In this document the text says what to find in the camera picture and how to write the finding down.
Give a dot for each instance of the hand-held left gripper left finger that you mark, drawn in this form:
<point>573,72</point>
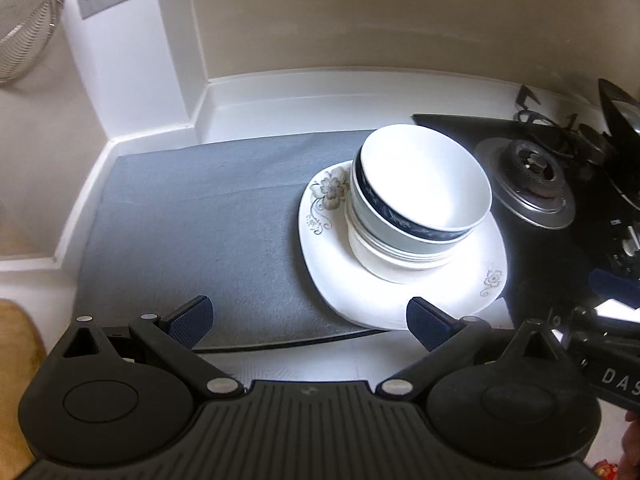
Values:
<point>192,317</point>

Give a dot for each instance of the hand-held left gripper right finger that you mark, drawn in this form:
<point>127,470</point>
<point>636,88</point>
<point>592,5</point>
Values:
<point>425,322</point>

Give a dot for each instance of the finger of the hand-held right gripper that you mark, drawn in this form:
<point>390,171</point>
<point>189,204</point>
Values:
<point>615,282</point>

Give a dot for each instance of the cream straight-sided bowl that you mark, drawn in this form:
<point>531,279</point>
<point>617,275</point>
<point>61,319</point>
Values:
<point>380,265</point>

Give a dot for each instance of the light blue spiral bowl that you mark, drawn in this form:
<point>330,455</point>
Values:
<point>370,220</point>

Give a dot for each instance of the white plate with large flower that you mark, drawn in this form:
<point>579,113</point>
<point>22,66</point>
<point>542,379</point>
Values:
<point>330,240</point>

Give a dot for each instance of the white bowl with blue band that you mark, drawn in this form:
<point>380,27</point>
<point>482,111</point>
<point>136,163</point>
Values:
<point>425,180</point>

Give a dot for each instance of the person's right hand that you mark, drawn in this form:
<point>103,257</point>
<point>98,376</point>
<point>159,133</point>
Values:
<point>632,445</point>

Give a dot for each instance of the stove knob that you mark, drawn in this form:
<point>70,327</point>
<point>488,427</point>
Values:
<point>631,247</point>

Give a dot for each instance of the black glass gas stove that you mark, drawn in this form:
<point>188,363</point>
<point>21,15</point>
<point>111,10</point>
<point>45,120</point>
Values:
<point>540,260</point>

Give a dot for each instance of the grey table mat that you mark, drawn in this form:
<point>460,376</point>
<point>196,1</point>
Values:
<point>200,220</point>

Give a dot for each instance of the metal stove burner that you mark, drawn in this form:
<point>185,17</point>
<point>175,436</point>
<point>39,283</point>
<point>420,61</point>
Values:
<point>530,170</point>

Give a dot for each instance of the black pan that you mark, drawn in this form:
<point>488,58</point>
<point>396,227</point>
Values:
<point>620,110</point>

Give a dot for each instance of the black pan support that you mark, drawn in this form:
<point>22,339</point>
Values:
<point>537,120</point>

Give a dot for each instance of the wooden cutting board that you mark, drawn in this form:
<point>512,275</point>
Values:
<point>17,360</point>

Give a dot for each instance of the metal mesh strainer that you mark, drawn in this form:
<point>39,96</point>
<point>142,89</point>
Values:
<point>30,20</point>

